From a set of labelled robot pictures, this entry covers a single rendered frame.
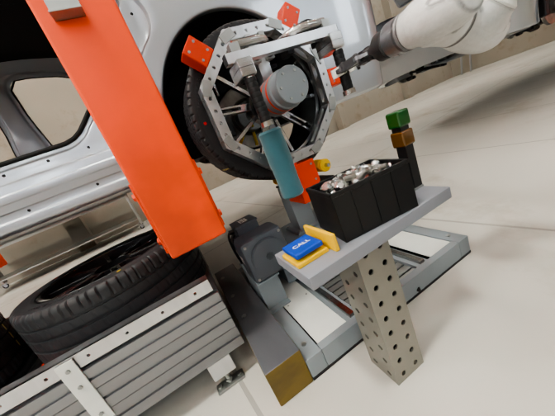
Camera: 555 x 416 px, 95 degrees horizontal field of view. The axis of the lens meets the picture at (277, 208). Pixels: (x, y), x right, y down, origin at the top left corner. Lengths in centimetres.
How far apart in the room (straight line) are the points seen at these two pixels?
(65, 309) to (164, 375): 35
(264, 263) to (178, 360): 40
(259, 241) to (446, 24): 77
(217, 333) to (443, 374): 65
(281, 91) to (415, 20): 42
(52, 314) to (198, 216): 54
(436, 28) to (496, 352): 81
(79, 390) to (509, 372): 110
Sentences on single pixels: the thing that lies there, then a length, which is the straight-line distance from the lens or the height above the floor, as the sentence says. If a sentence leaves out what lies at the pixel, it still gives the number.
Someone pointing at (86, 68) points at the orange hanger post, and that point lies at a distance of 76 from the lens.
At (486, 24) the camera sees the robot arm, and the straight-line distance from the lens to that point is 87.
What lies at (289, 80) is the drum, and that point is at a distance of 97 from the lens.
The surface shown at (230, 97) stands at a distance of 143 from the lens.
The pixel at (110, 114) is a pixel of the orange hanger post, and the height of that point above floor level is 90.
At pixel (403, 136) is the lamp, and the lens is 72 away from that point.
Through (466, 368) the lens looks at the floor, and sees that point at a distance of 91.
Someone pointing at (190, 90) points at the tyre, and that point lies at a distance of 111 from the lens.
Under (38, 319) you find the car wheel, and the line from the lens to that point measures 109.
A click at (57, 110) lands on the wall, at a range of 711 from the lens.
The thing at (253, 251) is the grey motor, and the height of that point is 37.
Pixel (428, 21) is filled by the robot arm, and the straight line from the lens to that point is 76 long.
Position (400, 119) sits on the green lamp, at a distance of 72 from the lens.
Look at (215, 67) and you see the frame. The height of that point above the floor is 101.
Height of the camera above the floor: 72
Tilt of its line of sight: 15 degrees down
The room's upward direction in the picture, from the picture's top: 22 degrees counter-clockwise
